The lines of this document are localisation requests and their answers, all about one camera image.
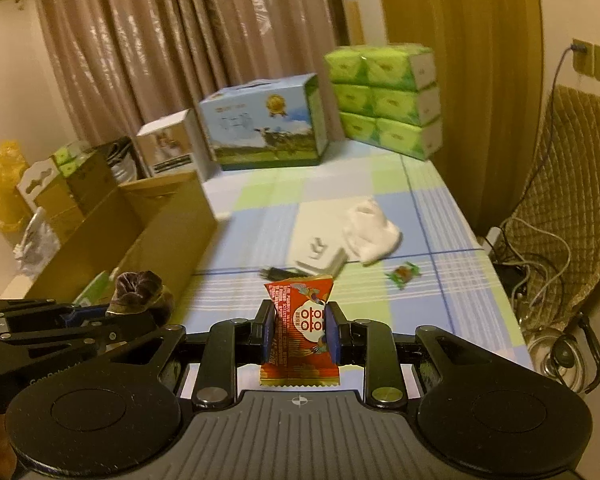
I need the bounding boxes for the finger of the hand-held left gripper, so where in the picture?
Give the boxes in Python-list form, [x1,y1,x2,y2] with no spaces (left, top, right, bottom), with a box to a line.
[0,299,106,333]
[0,317,158,362]

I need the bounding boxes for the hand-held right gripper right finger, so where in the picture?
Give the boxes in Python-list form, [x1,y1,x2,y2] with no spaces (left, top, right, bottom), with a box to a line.
[326,300,511,410]

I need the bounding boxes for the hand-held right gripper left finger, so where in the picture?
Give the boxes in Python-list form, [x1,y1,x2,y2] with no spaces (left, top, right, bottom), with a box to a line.
[92,299,277,411]

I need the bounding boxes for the green spray box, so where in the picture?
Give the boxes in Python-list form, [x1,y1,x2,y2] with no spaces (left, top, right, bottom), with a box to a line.
[72,270,116,308]

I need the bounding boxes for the red snack packet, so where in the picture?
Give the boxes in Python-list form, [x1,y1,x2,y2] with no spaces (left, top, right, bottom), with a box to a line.
[259,274,342,388]

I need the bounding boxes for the black lighter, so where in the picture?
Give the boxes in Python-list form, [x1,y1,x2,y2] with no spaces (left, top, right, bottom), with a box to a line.
[257,266,306,281]

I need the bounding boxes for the dark wrapper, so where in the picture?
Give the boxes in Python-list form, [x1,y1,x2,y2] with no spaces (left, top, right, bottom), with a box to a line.
[109,270,176,328]

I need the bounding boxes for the white knitted sock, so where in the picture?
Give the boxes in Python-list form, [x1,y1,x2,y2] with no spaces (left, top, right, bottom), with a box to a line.
[341,199,403,265]

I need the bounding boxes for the cardboard box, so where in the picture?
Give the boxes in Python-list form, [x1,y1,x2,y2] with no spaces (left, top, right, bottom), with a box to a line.
[22,170,218,311]

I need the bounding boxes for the white power adapter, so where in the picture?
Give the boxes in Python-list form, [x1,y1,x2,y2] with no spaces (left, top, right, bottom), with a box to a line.
[290,227,348,276]

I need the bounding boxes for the crinkled white plastic bag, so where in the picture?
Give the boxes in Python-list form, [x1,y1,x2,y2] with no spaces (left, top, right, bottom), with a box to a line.
[12,207,61,277]

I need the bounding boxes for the green wrapped candy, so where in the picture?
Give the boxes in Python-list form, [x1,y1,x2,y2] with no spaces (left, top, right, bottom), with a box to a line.
[386,262,423,288]

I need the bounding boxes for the checked tablecloth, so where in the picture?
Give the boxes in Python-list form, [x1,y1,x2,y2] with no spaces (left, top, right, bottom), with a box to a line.
[172,140,536,396]

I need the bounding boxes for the low brown carton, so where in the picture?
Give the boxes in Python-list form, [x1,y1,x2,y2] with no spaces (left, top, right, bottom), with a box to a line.
[32,180,87,241]

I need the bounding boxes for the tall brown carton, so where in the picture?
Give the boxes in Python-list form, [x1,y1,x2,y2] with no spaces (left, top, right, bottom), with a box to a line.
[65,152,119,216]

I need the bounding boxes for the white cutout card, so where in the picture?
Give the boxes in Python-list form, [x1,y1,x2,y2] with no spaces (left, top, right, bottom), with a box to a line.
[16,157,61,211]

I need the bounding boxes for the yellow plastic bag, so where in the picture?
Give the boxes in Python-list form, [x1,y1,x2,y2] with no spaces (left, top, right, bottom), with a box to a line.
[0,140,33,233]

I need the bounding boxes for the small green tissue packs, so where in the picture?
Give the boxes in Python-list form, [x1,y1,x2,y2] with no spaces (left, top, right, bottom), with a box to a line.
[52,140,93,178]

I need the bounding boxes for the bowl set box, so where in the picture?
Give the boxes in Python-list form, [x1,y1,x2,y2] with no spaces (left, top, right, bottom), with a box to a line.
[92,135,147,186]

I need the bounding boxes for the white power strip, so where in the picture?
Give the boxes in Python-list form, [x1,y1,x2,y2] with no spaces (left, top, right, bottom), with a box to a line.
[482,226,503,256]

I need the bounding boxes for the white product box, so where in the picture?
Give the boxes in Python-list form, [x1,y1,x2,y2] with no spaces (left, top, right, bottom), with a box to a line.
[136,108,213,183]

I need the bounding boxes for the blue milk gift box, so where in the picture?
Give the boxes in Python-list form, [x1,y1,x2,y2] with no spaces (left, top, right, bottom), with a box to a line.
[198,74,330,171]

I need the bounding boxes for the stack of green tissue packs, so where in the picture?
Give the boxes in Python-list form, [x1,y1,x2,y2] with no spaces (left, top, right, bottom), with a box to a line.
[324,44,443,162]

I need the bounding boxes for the yellow curtain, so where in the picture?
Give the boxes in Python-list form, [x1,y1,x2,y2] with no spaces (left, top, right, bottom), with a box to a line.
[375,0,556,236]

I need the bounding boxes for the chair with quilted cover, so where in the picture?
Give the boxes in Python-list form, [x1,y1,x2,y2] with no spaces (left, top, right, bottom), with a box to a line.
[500,85,600,321]

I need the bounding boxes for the beige curtain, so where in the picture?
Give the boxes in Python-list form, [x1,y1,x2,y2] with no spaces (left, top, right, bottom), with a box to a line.
[32,0,351,161]

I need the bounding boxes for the white cable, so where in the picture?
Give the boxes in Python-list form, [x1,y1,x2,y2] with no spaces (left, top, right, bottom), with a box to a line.
[500,216,563,323]

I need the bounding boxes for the wall socket with plug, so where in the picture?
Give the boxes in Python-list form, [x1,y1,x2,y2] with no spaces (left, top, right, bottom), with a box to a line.
[571,37,595,75]

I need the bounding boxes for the dark charger cable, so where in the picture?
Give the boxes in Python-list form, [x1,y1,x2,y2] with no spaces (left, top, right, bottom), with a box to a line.
[522,42,588,241]

